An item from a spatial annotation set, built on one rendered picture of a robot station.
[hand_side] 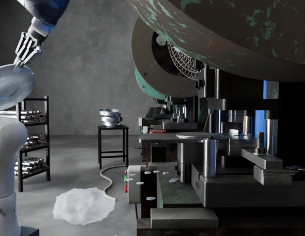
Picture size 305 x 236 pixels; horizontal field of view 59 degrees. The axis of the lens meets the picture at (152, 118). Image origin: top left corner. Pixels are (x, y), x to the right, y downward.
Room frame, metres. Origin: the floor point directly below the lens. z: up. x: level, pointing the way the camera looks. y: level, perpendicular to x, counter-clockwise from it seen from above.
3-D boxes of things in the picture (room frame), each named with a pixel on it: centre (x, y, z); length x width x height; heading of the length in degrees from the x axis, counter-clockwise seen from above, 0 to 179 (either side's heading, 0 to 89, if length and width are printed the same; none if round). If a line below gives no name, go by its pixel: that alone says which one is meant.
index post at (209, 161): (0.64, -0.14, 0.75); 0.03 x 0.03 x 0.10; 1
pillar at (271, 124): (0.74, -0.32, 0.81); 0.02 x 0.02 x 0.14
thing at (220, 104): (0.82, -0.26, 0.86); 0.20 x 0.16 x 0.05; 1
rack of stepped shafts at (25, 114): (2.89, 1.40, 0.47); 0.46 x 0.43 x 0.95; 71
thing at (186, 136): (0.82, -0.09, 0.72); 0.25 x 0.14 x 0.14; 91
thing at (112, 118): (3.83, 0.57, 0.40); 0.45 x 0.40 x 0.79; 13
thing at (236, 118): (0.82, -0.25, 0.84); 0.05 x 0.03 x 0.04; 1
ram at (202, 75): (0.82, -0.22, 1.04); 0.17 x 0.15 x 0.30; 91
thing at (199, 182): (0.82, -0.26, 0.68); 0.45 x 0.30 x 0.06; 1
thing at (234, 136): (0.82, -0.26, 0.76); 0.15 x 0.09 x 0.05; 1
